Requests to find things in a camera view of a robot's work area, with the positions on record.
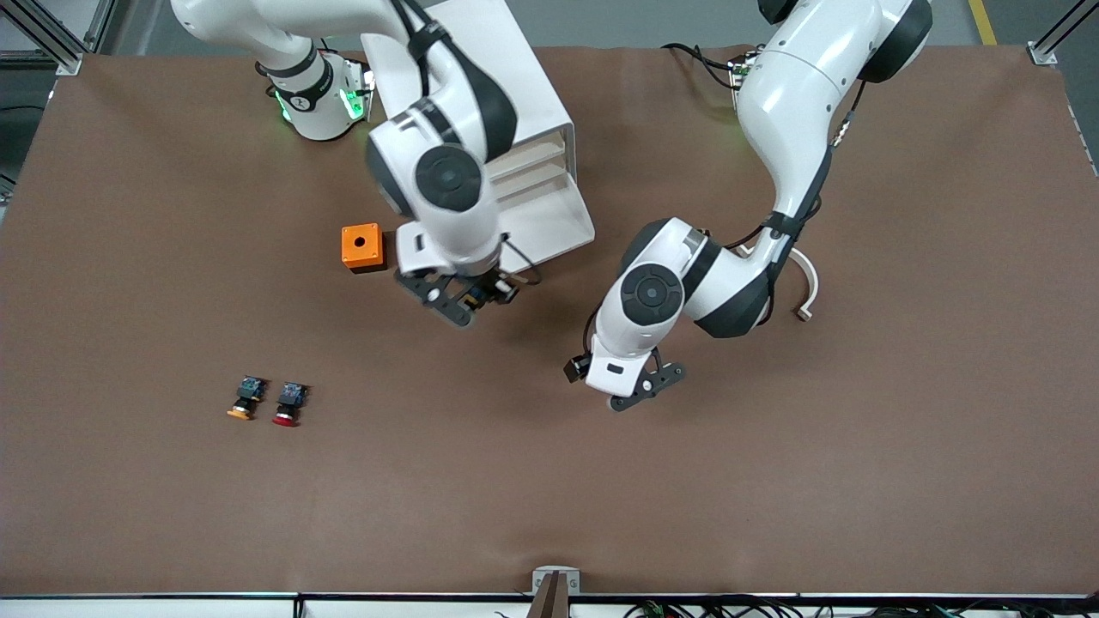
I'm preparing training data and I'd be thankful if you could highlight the brown table cover sheet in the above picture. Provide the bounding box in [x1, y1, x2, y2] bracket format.
[0, 43, 1099, 597]

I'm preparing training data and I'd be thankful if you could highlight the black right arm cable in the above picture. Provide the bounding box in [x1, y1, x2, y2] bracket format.
[391, 0, 543, 288]

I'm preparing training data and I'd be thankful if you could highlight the white curved bracket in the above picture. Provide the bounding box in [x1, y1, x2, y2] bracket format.
[737, 244, 820, 324]

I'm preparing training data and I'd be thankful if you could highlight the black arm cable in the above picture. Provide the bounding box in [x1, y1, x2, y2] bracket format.
[584, 77, 866, 361]
[391, 0, 543, 288]

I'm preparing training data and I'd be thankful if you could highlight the yellow push button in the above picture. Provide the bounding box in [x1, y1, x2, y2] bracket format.
[226, 376, 267, 421]

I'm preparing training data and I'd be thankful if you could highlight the white drawer cabinet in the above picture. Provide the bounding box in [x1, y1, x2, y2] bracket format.
[361, 0, 576, 258]

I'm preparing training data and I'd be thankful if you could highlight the white beige cabinet drawer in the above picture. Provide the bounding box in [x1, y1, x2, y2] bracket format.
[513, 137, 568, 168]
[496, 167, 596, 274]
[498, 157, 569, 191]

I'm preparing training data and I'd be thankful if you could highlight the orange box with hole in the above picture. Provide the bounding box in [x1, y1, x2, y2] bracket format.
[341, 223, 388, 275]

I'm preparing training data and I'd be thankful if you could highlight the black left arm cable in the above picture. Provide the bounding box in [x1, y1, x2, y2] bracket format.
[584, 77, 866, 361]

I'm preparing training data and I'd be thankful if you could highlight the aluminium frame strut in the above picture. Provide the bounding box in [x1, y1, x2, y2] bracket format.
[1026, 0, 1099, 68]
[0, 0, 117, 76]

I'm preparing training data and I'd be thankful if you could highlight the red push button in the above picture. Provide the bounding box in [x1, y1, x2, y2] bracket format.
[272, 380, 310, 427]

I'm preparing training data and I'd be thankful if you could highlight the black cable bundle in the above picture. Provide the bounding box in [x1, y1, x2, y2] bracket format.
[622, 595, 1099, 618]

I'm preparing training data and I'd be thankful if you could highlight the black base cable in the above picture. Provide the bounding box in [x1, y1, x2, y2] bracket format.
[661, 41, 741, 91]

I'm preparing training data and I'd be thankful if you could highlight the grey mounting bracket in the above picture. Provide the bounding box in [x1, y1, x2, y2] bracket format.
[531, 566, 581, 596]

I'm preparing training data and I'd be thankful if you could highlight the green push button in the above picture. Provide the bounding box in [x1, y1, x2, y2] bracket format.
[458, 280, 503, 312]

